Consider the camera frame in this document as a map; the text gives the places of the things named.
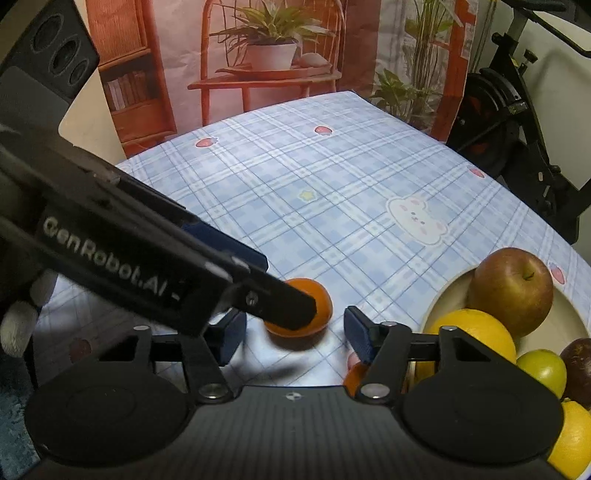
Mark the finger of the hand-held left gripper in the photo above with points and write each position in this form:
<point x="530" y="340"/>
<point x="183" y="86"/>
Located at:
<point x="281" y="304"/>
<point x="221" y="242"/>

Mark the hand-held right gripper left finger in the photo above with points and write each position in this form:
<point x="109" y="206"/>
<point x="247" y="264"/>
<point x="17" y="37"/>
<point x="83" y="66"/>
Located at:
<point x="233" y="332"/>

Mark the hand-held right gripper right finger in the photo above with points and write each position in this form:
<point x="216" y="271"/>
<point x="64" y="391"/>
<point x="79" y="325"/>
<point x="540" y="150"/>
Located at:
<point x="358" y="332"/>

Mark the small orange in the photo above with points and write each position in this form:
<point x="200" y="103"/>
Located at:
<point x="322" y="307"/>
<point x="353" y="381"/>

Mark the cream round plate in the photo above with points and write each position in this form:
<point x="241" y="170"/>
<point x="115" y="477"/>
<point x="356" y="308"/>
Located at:
<point x="450" y="295"/>

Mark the yellow lemon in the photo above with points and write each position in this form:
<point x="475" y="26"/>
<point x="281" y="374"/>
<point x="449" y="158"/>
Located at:
<point x="475" y="330"/>
<point x="575" y="438"/>

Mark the reddish brown apple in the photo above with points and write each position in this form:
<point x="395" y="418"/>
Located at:
<point x="508" y="290"/>

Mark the small green round fruit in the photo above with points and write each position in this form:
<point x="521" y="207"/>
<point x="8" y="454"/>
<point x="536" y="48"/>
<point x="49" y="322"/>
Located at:
<point x="542" y="369"/>

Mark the dark purple mangosteen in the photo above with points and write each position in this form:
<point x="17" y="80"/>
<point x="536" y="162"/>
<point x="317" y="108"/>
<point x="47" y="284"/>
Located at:
<point x="579" y="374"/>

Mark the person's left hand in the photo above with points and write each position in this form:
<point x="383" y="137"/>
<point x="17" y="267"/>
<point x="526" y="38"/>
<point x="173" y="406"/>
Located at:
<point x="18" y="327"/>

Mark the blue checked tablecloth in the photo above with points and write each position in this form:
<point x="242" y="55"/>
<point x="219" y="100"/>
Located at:
<point x="323" y="184"/>

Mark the printed backdrop cloth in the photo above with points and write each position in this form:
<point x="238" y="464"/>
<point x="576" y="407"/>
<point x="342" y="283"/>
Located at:
<point x="323" y="46"/>

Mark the black exercise bike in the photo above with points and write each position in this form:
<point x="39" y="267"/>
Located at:
<point x="498" y="129"/>

